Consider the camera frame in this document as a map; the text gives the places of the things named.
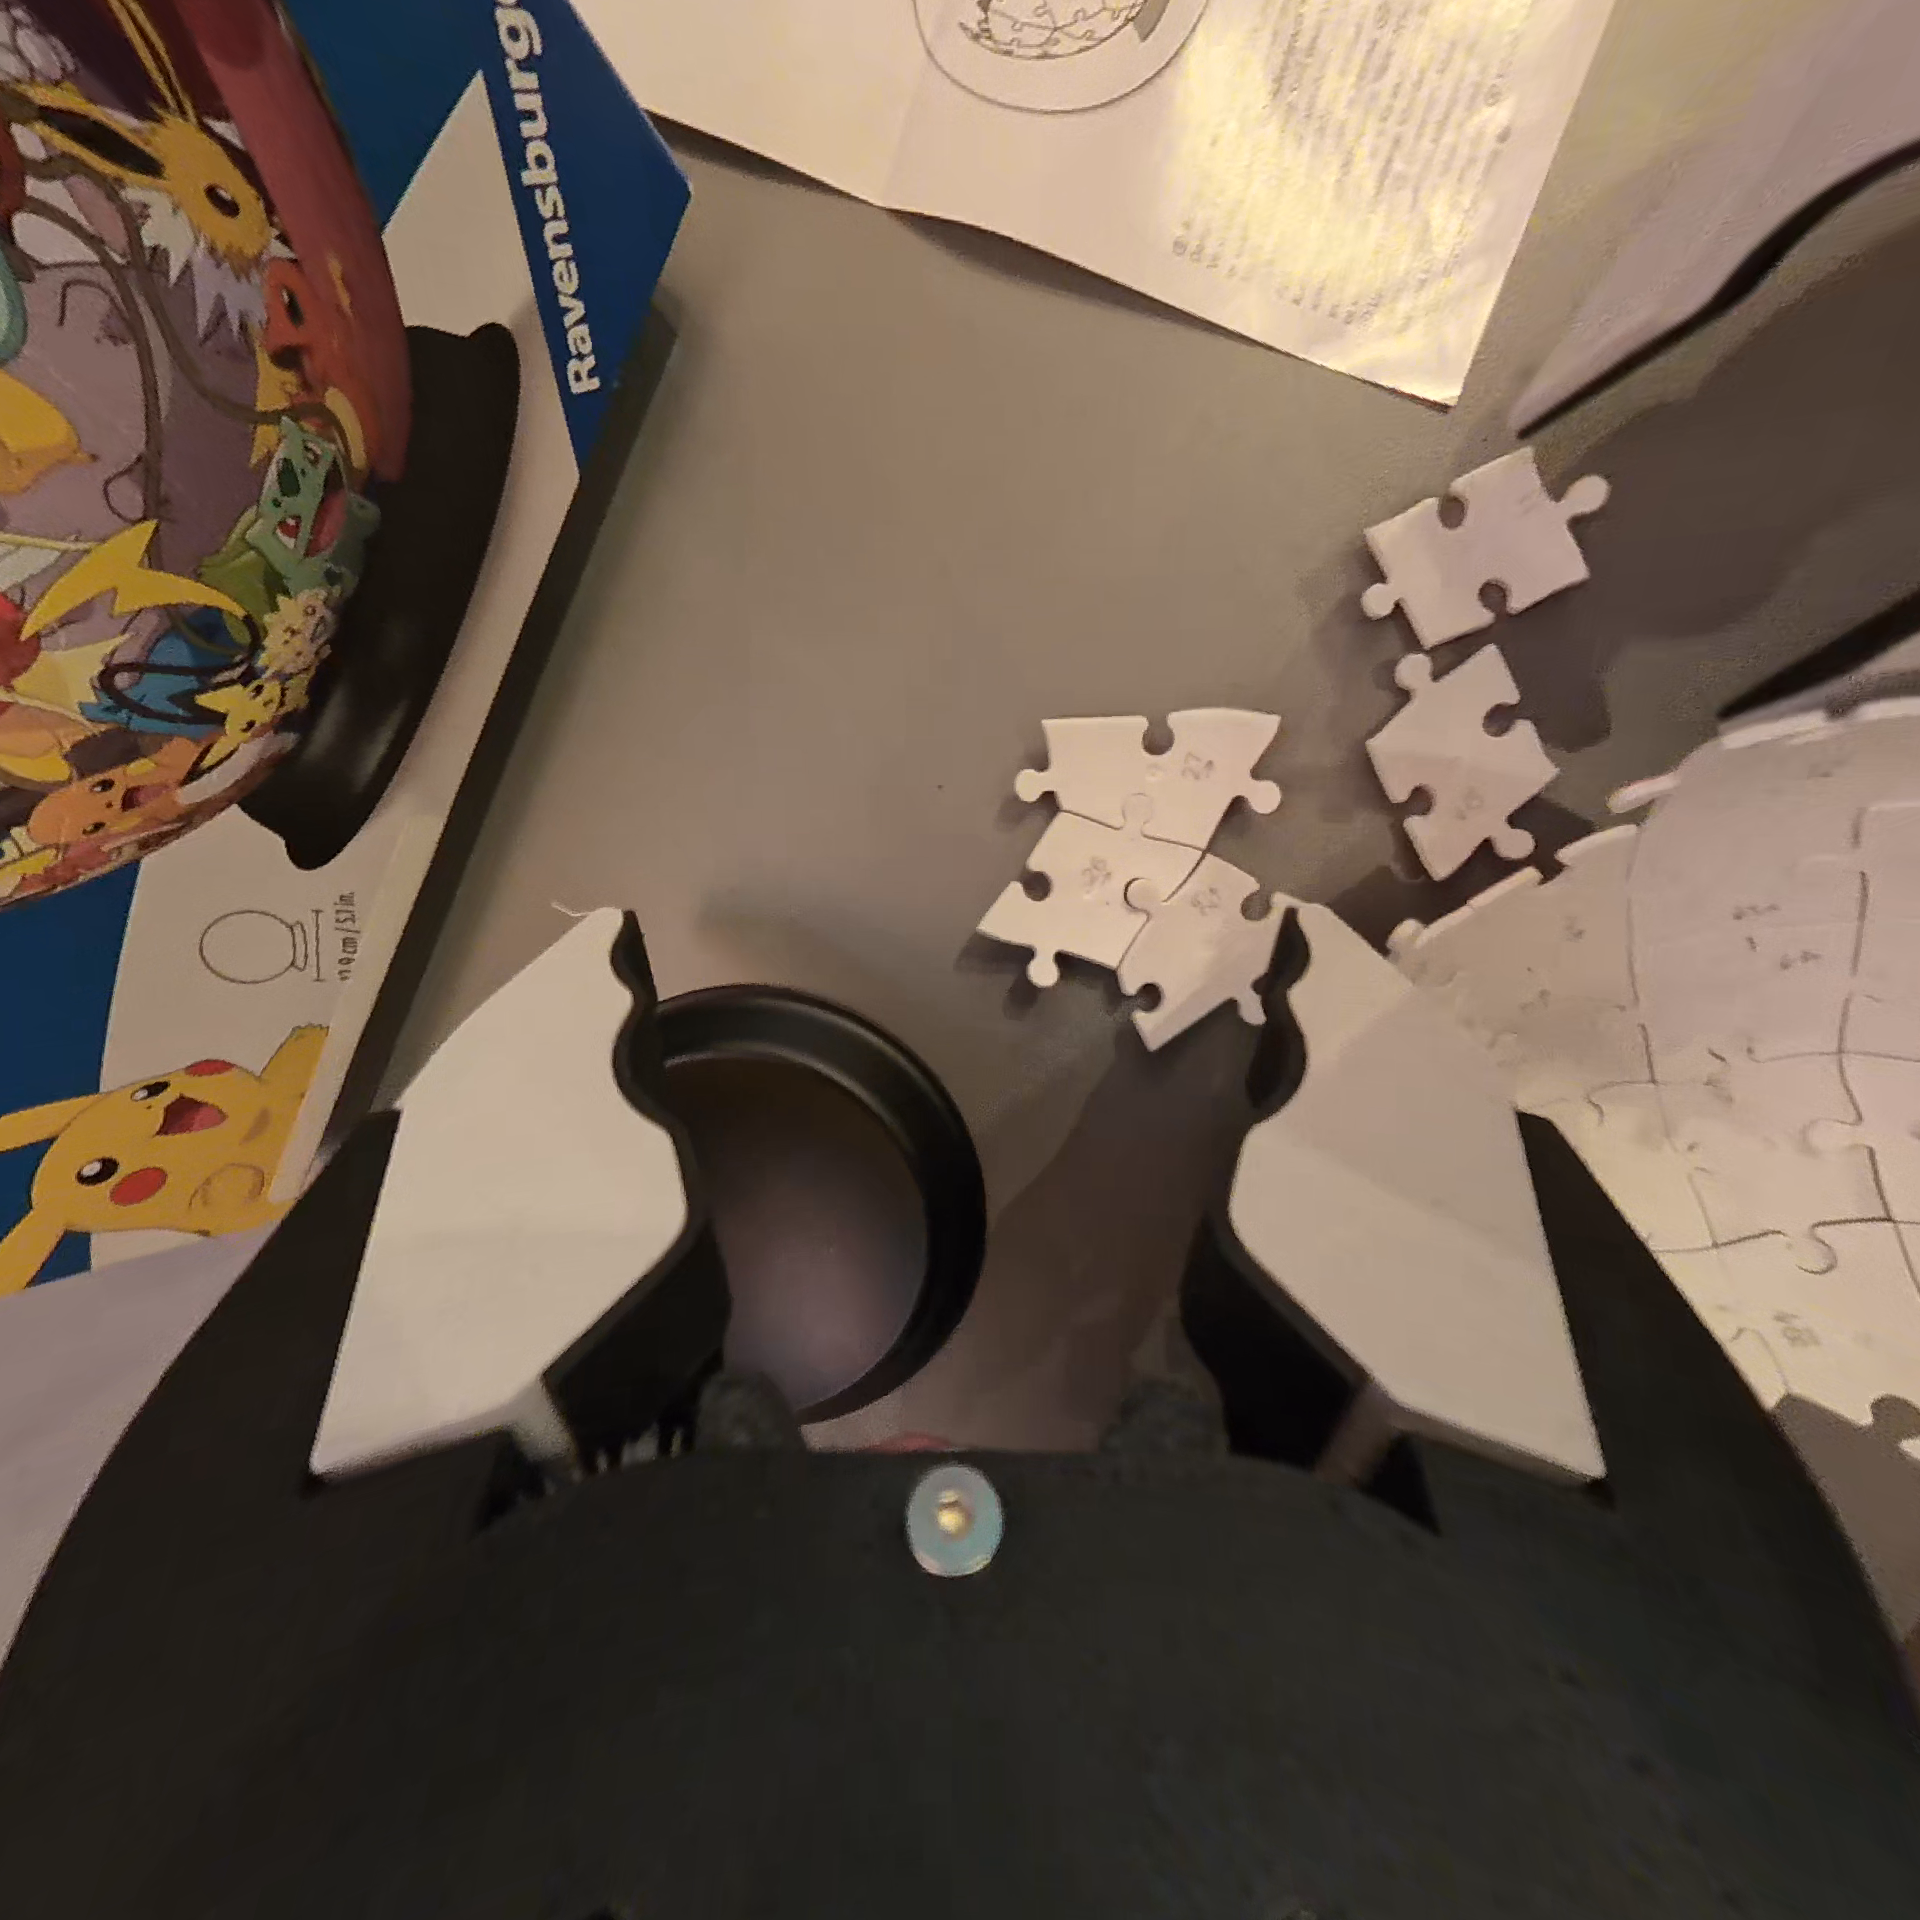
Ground blue puzzle box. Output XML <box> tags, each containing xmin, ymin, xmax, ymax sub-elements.
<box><xmin>0</xmin><ymin>0</ymin><xmax>696</xmax><ymax>1303</ymax></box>

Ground pile of white puzzle pieces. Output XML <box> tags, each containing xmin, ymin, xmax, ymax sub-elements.
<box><xmin>1358</xmin><ymin>446</ymin><xmax>1615</xmax><ymax>888</ymax></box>

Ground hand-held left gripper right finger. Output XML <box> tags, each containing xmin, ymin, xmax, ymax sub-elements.
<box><xmin>1205</xmin><ymin>896</ymin><xmax>1611</xmax><ymax>1487</ymax></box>

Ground partly built puzzle ball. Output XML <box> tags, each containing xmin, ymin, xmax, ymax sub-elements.
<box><xmin>1386</xmin><ymin>704</ymin><xmax>1920</xmax><ymax>1470</ymax></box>

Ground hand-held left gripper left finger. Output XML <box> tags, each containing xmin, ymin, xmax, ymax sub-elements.
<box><xmin>306</xmin><ymin>903</ymin><xmax>720</xmax><ymax>1480</ymax></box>

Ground black round puzzle stand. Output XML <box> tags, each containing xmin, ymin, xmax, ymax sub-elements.
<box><xmin>642</xmin><ymin>982</ymin><xmax>992</xmax><ymax>1428</ymax></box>

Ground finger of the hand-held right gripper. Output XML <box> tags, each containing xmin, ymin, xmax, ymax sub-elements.
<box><xmin>1505</xmin><ymin>0</ymin><xmax>1920</xmax><ymax>439</ymax></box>
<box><xmin>1717</xmin><ymin>611</ymin><xmax>1920</xmax><ymax>748</ymax></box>

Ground white instruction sheet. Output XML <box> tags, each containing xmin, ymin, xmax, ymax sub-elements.
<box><xmin>571</xmin><ymin>0</ymin><xmax>1620</xmax><ymax>409</ymax></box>

